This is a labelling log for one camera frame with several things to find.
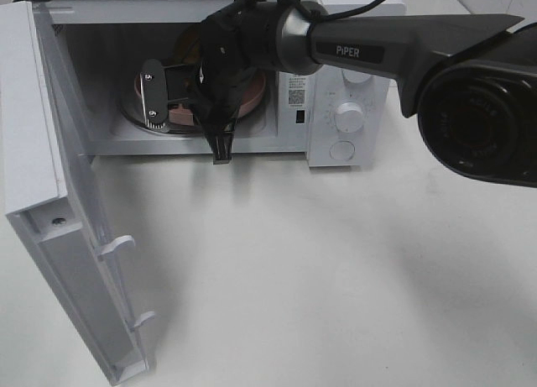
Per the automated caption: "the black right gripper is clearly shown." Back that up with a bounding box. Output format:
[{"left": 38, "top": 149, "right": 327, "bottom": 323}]
[{"left": 190, "top": 7, "right": 255, "bottom": 165}]

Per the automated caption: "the pink round plate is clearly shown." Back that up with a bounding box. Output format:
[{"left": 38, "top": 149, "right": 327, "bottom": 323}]
[{"left": 133, "top": 65, "right": 267, "bottom": 132}]

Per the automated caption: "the burger with lettuce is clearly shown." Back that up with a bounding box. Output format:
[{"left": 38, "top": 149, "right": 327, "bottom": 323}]
[{"left": 172, "top": 24, "right": 201, "bottom": 65}]

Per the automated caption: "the round door release button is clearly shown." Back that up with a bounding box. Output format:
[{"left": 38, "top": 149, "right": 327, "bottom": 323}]
[{"left": 330, "top": 141, "right": 355, "bottom": 161}]

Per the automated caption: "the white microwave knob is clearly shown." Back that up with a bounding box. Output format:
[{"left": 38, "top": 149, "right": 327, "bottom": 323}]
[
  {"left": 341, "top": 69, "right": 373, "bottom": 85},
  {"left": 334, "top": 102, "right": 365, "bottom": 133}
]

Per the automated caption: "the white microwave door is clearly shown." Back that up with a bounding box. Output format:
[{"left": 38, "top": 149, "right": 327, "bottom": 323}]
[{"left": 1, "top": 1, "right": 152, "bottom": 385}]

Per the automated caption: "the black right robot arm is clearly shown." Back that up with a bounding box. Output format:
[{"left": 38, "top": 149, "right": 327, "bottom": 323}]
[{"left": 188, "top": 1, "right": 536, "bottom": 187}]

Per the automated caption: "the glass microwave turntable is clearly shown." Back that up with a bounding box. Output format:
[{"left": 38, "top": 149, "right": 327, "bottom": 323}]
[{"left": 119, "top": 97, "right": 267, "bottom": 136}]

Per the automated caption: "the white warning sticker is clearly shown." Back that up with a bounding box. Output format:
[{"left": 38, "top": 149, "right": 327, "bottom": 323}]
[{"left": 286, "top": 74, "right": 310, "bottom": 108}]

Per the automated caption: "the white microwave oven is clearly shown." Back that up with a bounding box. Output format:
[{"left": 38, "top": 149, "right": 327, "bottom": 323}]
[{"left": 19, "top": 0, "right": 388, "bottom": 166}]

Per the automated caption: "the black right camera cable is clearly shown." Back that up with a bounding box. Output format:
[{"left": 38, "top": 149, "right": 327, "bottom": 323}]
[{"left": 230, "top": 0, "right": 412, "bottom": 23}]

